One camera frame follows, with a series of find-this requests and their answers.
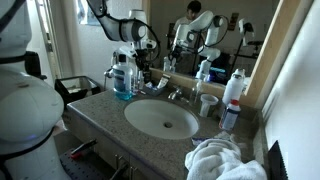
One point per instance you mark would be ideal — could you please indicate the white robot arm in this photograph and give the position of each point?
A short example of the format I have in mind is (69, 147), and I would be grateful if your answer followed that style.
(29, 107)

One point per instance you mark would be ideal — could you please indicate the clear glass bottle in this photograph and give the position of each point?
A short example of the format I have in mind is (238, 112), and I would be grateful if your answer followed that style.
(195, 92)

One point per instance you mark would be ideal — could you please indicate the small tray with toiletries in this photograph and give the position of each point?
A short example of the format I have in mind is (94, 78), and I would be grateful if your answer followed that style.
(156, 90)

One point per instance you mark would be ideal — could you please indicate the white bottle red cap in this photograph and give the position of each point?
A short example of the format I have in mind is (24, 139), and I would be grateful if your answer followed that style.
(230, 115)

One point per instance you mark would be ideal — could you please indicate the chrome faucet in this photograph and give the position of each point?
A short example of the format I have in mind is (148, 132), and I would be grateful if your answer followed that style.
(177, 94)

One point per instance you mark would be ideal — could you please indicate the black comb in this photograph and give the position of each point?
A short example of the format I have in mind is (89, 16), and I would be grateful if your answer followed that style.
(277, 167)

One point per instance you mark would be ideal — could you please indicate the vanity cabinet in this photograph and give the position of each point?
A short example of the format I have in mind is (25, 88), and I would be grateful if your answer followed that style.
(101, 117)

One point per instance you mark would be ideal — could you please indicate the white paper cup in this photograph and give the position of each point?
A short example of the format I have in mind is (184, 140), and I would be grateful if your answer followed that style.
(207, 101)

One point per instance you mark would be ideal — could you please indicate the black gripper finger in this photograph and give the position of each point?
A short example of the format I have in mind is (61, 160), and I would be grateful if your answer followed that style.
(140, 74)
(147, 76)

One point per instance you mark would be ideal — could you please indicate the tall white spray bottle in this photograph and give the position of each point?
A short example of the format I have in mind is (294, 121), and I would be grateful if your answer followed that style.
(234, 87)

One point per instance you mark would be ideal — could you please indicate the small white bottle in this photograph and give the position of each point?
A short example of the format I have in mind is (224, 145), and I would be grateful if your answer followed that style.
(141, 83)

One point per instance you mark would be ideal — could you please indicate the white towel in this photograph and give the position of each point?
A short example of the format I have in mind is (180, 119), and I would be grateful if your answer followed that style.
(216, 159)

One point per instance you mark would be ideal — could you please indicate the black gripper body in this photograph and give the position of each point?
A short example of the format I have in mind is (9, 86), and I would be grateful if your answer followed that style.
(141, 60)

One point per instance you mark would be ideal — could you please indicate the black tray bin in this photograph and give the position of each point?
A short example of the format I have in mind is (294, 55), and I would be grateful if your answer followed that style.
(76, 88)

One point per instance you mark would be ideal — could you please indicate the white oval sink basin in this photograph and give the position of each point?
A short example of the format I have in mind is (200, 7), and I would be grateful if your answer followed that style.
(161, 119)

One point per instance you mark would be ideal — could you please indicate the blue mouthwash bottle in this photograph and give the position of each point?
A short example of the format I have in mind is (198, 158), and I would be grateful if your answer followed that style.
(122, 78)

